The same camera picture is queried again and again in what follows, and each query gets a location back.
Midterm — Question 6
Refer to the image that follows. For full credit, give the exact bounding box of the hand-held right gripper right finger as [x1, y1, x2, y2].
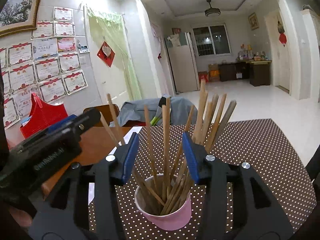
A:
[182, 132, 293, 240]

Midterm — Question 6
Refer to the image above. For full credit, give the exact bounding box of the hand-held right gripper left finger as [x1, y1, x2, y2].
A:
[29, 132, 139, 240]

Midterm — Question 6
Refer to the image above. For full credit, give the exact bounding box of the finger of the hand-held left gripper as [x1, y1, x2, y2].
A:
[10, 108, 101, 153]
[47, 114, 78, 133]

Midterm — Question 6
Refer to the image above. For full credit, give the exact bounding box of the group of wooden chopsticks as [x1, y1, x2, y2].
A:
[100, 79, 237, 217]

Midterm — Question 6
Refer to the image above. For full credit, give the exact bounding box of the pink cup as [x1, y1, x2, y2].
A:
[134, 174, 192, 231]

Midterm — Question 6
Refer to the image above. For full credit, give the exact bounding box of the wooden chair back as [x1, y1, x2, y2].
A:
[82, 104, 120, 127]

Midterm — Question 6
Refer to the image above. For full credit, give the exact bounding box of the red gift bag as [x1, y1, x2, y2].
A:
[20, 93, 68, 139]

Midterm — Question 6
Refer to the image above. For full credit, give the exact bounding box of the grey jacket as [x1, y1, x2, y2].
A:
[116, 97, 198, 127]

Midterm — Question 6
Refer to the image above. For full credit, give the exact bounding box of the white door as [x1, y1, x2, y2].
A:
[84, 5, 130, 103]
[265, 10, 292, 93]

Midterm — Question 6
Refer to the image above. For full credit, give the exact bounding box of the brown dotted table mat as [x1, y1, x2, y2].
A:
[87, 118, 317, 240]

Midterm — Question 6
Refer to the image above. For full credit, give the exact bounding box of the light green curtain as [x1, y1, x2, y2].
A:
[86, 5, 142, 100]

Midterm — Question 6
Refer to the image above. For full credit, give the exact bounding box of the white refrigerator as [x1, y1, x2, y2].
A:
[164, 32, 198, 93]

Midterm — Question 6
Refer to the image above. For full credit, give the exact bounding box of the dark wooden desk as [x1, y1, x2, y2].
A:
[218, 60, 272, 87]

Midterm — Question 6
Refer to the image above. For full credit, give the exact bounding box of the barred window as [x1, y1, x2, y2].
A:
[192, 25, 231, 57]

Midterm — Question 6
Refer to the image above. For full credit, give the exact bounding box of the clutter of small desk items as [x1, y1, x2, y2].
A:
[237, 44, 272, 61]

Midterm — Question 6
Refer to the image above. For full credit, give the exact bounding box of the framed tree picture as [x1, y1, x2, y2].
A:
[0, 0, 45, 38]

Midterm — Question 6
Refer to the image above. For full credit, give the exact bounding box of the ceiling fan lamp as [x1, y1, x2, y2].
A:
[204, 0, 221, 17]

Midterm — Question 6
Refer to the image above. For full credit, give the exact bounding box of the red hanging door decoration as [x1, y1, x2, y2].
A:
[276, 15, 288, 45]

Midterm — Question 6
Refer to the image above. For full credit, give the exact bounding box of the group of wall certificates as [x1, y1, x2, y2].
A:
[0, 6, 89, 130]

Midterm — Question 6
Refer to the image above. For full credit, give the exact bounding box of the red diamond wall decoration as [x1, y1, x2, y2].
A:
[97, 41, 116, 67]

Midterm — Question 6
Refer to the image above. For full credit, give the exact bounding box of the pink wall hanging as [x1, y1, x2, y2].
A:
[150, 22, 163, 59]

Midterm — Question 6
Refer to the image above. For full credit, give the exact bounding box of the small framed wall picture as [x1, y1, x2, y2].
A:
[248, 12, 260, 30]

